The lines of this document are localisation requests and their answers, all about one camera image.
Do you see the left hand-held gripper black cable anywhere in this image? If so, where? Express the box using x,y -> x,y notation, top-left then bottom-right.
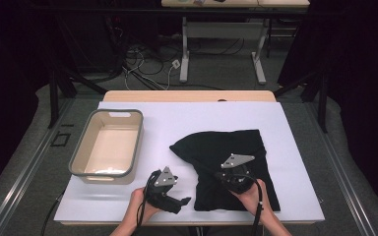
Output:
137,169 -> 161,229

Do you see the white-legged wooden desk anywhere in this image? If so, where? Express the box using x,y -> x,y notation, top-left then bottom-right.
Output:
160,0 -> 311,86

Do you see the white floor cable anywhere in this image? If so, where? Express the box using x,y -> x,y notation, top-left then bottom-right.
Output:
122,48 -> 178,91

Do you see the right hand-held gripper black cable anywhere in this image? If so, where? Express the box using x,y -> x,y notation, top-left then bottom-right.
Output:
240,173 -> 264,236

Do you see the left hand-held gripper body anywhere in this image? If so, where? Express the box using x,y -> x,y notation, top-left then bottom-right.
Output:
144,165 -> 180,206

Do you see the metal floor rail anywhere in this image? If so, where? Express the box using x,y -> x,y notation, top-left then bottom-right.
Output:
0,97 -> 77,236
306,102 -> 378,236

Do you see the person's right hand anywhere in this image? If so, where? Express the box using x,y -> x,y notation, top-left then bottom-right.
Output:
230,178 -> 274,216

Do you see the black cable under table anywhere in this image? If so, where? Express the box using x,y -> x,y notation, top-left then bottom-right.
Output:
40,191 -> 66,236

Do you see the person's left hand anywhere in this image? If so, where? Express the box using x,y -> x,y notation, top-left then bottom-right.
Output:
130,187 -> 163,224

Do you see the white table mat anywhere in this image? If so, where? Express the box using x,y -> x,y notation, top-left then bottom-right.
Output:
53,100 -> 326,224

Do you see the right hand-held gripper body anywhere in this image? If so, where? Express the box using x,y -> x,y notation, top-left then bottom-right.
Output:
215,152 -> 256,195

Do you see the black metal crossbar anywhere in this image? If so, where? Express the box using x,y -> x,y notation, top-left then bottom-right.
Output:
23,5 -> 313,17

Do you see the black tank top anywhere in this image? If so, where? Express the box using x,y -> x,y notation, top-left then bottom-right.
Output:
168,129 -> 282,212

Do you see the tangle of black floor cables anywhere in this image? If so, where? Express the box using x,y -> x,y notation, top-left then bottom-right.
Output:
124,35 -> 247,92

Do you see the beige plastic basket grey rim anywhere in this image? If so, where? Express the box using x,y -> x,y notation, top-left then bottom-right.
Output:
68,108 -> 145,186

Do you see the hand-held gripper black cable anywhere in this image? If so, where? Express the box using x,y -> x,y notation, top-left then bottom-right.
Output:
240,173 -> 264,236
137,169 -> 161,229

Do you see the dark curtain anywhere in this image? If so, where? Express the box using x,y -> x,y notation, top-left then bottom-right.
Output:
0,0 -> 52,203
277,0 -> 378,217

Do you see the black metal stand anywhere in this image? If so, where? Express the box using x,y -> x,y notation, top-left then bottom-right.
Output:
47,63 -> 109,130
273,70 -> 329,134

